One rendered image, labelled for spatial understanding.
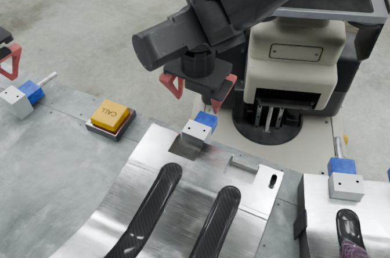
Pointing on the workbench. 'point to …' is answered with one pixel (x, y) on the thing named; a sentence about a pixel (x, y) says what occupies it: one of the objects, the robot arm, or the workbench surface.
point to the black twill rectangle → (300, 224)
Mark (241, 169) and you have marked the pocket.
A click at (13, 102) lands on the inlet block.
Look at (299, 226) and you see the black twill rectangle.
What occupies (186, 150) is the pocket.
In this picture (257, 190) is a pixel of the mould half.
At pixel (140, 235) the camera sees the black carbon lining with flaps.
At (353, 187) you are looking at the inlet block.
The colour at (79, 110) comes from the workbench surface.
